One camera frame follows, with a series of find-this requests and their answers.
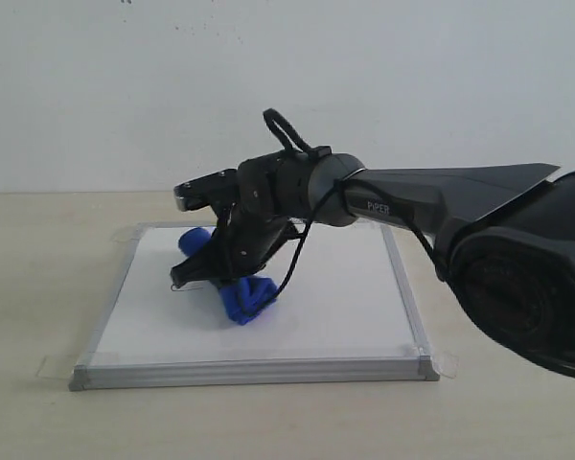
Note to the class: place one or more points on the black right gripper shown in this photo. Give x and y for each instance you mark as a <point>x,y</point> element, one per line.
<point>250,234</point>

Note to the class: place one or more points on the blue cloth eraser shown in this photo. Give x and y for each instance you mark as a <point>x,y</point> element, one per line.
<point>243,300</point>

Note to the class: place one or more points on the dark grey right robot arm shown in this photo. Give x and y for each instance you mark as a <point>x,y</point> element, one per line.
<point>502,238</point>

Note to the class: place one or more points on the clear tape back left corner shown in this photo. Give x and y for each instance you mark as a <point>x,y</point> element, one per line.
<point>126,234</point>

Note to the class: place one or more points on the clear tape corner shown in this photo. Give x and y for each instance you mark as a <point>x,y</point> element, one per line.
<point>126,234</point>
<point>57,367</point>
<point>445,365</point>

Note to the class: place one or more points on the clear tape front left corner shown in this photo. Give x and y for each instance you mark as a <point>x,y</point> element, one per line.
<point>57,367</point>

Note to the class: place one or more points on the clear tape front right corner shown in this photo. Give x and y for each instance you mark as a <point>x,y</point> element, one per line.
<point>445,365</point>

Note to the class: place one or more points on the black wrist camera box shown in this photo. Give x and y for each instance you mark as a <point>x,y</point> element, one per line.
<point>217,190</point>

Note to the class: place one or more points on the white board with aluminium frame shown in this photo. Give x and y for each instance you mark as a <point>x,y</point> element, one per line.
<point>347,314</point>

